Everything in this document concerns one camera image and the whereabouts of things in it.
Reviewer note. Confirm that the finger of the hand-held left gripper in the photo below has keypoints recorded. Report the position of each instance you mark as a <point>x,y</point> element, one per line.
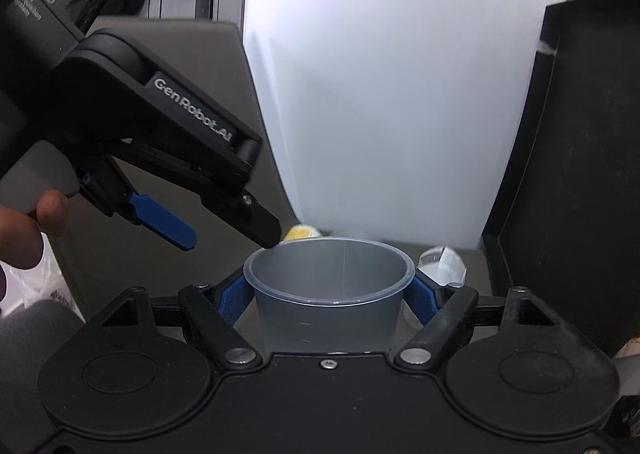
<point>161,220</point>
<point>255,223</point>

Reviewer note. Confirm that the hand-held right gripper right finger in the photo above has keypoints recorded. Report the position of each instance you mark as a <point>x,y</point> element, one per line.
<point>423,303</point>

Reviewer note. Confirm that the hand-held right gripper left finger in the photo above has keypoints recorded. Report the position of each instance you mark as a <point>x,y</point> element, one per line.
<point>233,303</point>

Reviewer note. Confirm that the translucent plastic cup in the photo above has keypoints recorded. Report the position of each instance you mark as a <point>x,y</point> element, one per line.
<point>330,319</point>

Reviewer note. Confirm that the person's left hand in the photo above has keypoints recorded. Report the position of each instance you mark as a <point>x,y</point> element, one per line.
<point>25,239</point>

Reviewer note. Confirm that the clear plastic container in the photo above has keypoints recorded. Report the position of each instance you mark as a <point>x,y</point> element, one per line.
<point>443,265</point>

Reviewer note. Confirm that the yellow round object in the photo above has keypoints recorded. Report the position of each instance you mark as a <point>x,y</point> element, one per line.
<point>301,232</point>

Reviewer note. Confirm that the white plastic bag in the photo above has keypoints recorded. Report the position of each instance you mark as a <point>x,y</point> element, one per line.
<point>35,279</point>

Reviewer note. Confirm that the black panel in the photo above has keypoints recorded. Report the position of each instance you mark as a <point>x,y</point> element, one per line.
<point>575,174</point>

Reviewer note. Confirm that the white backdrop board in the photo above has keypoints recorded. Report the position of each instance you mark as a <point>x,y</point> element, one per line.
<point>400,84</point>

